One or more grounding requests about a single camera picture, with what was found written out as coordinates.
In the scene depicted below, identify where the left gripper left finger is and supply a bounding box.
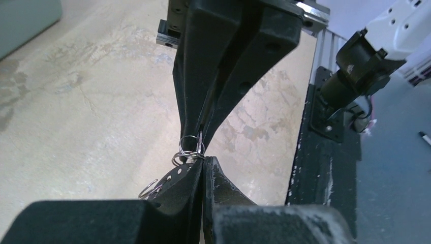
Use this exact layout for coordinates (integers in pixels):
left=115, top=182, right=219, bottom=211
left=0, top=158, right=205, bottom=244

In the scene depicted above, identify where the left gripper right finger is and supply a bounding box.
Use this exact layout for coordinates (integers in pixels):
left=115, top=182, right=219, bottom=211
left=203, top=157, right=354, bottom=243

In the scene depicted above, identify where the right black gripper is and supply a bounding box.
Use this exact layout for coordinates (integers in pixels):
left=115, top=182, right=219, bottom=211
left=156, top=1, right=330, bottom=150

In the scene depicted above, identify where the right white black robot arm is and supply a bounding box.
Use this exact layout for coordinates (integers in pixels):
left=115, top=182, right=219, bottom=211
left=157, top=1, right=430, bottom=156

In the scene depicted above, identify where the clear plastic storage box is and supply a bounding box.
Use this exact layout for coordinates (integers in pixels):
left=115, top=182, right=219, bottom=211
left=1, top=0, right=63, bottom=59

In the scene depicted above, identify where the right side aluminium rail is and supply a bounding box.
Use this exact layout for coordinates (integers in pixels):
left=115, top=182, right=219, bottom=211
left=310, top=29, right=347, bottom=84

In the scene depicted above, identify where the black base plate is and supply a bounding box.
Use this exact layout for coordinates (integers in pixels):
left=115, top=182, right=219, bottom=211
left=285, top=67, right=368, bottom=238

